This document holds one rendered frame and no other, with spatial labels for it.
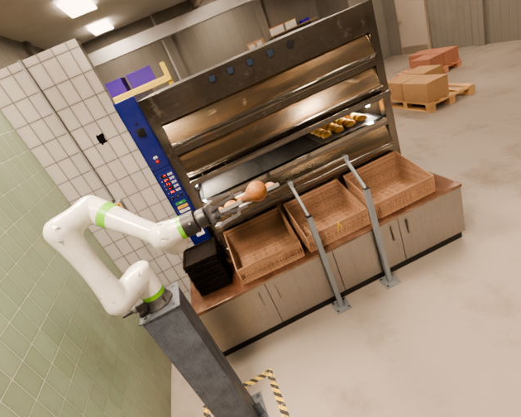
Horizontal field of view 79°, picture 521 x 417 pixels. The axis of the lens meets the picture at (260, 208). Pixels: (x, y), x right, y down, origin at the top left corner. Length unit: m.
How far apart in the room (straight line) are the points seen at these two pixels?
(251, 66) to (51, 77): 1.38
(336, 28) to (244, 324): 2.46
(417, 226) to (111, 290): 2.36
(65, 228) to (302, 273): 1.77
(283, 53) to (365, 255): 1.74
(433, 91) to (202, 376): 5.82
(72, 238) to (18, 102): 1.49
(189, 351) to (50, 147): 1.75
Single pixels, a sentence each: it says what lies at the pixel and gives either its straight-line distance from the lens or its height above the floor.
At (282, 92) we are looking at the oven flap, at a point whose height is 1.74.
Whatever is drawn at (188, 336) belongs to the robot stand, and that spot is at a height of 0.99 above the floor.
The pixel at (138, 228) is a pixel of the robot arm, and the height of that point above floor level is 1.68.
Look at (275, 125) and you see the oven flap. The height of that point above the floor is 1.52.
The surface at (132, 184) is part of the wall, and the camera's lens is 2.73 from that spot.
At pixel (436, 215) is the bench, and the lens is 3.06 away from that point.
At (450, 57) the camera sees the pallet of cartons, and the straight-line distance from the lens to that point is 9.11.
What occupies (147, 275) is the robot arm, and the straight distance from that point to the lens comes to 1.68.
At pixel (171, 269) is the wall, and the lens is 3.04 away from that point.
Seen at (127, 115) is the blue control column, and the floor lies 2.05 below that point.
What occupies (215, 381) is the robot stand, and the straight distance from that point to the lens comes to 2.12.
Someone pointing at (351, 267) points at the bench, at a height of 0.30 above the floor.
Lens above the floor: 2.14
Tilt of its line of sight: 26 degrees down
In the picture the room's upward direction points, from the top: 24 degrees counter-clockwise
